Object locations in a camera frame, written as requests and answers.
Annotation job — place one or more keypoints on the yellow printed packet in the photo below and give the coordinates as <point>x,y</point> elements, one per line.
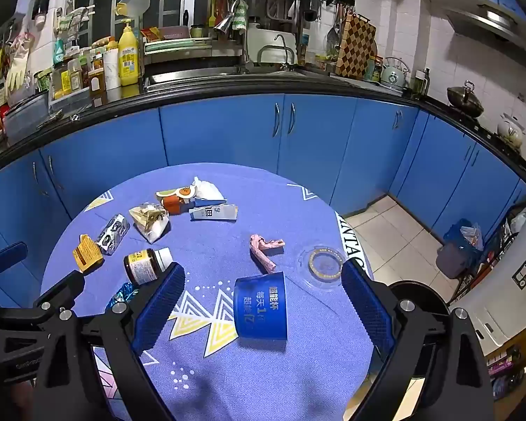
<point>87,254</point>

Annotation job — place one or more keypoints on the silver blister pack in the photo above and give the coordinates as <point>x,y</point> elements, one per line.
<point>113,233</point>

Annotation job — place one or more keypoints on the chrome kitchen faucet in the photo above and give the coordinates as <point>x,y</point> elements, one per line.
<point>223,23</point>

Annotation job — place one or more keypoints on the pale green kettle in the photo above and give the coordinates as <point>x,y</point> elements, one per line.
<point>392,78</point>

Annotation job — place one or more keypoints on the steel kitchen sink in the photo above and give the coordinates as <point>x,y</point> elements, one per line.
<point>193,75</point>

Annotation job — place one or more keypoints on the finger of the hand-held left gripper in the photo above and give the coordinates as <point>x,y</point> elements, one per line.
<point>59,291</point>
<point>8,255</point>

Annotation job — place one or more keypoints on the white cylindrical canister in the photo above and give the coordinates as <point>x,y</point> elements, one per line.
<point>111,70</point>

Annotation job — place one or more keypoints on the cluster of condiment jars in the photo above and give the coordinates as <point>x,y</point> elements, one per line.
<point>72,79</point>

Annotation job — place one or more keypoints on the white countertop water appliance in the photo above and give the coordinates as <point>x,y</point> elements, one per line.
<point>263,39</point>

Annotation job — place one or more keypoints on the grey bin with blue bag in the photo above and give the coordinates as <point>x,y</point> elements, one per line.
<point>451,261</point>

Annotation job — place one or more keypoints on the orange green paper cup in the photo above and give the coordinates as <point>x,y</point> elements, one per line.
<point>173,204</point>

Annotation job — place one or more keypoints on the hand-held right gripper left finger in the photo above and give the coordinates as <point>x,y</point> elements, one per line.
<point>158,311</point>

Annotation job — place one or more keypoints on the checkered wooden cutting board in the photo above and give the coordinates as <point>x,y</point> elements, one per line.
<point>355,48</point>

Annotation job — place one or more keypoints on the brown glass bottle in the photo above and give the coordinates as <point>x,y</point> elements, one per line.
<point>142,267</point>

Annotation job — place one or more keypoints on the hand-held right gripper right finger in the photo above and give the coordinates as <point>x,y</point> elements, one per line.
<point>368,311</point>

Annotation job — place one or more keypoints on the trash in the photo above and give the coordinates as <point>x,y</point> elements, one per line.
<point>261,307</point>

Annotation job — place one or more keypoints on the grey plastic basin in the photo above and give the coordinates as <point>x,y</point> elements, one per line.
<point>24,116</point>

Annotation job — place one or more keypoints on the white plastic bag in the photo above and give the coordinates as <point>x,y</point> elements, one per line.
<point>208,190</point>

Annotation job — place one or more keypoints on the dark wok with lid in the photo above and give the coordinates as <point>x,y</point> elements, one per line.
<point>464,98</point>

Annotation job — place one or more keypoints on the black kitchen countertop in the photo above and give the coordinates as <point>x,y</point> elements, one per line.
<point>245,89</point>

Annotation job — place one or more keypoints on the gold white wrapper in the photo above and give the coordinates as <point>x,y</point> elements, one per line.
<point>151,223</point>

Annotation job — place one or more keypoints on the steel range hood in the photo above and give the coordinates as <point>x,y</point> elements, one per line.
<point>486,22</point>

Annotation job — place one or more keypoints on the yellow detergent bottle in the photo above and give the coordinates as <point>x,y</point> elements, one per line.
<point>128,61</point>

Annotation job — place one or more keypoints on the blue lower kitchen cabinets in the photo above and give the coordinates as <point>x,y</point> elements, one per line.
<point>223,136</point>

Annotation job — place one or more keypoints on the torn blue white carton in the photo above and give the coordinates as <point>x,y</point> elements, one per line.
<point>212,212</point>

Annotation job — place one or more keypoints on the blue foil wrapper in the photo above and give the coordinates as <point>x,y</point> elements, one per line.
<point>123,293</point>

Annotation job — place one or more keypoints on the yellow rubber glove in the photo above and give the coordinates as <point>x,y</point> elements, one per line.
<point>15,70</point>

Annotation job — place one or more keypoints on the pink wrapper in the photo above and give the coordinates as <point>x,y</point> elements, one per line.
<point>259,254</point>

